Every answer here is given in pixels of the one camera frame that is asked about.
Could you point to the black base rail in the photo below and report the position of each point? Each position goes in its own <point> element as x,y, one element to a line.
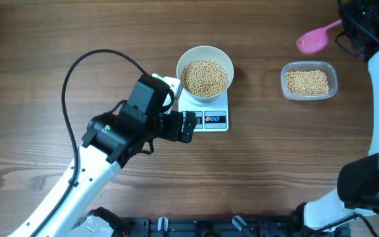
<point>209,227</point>

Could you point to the pink measuring scoop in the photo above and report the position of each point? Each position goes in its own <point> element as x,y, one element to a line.
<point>318,37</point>

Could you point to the yellow soybeans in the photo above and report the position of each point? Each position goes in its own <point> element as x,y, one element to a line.
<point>313,82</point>

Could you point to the clear plastic container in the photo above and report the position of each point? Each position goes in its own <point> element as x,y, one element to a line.
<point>309,66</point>

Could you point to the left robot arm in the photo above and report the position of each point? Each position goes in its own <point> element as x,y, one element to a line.
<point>109,142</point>

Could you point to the white digital kitchen scale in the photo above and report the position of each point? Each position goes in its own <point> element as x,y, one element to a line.
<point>212,116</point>

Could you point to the soybeans in scoop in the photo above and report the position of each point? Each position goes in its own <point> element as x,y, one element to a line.
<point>305,42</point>

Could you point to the white bowl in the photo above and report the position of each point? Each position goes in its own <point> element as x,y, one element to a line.
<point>205,52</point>

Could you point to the soybeans in bowl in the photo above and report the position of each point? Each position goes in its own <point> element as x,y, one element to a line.
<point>205,78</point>

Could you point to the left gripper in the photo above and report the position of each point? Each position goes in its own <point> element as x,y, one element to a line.
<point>174,133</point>

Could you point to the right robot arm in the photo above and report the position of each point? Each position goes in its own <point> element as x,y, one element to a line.
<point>356,195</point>

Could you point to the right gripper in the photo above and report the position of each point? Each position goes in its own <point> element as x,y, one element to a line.
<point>350,6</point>

